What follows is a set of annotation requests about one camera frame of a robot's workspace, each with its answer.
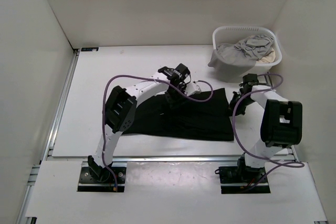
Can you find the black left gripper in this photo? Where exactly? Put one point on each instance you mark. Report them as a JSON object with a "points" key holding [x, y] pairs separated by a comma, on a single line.
{"points": [[175, 103]]}

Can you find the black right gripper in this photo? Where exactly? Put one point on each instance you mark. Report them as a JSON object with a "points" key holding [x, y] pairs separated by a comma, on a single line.
{"points": [[232, 106]]}

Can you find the black trousers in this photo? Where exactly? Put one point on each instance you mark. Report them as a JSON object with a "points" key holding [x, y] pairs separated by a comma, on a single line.
{"points": [[207, 121]]}

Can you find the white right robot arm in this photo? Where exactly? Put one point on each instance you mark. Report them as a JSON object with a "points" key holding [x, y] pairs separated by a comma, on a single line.
{"points": [[281, 128]]}

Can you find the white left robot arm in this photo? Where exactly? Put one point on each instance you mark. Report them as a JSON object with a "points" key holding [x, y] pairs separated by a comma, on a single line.
{"points": [[119, 107]]}

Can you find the white laundry basket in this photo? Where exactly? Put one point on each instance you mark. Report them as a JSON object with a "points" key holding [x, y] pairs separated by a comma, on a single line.
{"points": [[233, 34]]}

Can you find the grey garment in basket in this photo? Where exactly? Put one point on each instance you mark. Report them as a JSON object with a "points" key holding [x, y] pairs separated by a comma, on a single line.
{"points": [[229, 61]]}

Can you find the beige garment in basket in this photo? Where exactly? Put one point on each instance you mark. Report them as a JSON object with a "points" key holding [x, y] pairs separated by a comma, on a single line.
{"points": [[269, 58]]}

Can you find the dark label sticker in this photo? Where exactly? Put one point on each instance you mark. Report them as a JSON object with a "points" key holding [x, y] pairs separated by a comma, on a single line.
{"points": [[89, 49]]}

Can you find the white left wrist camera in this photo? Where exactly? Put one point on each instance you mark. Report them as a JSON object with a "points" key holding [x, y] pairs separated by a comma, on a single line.
{"points": [[191, 89]]}

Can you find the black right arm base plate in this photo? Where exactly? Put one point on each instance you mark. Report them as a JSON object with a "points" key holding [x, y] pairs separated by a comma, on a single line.
{"points": [[239, 181]]}

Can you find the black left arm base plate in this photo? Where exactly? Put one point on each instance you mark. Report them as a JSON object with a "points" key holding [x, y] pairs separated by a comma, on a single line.
{"points": [[89, 181]]}

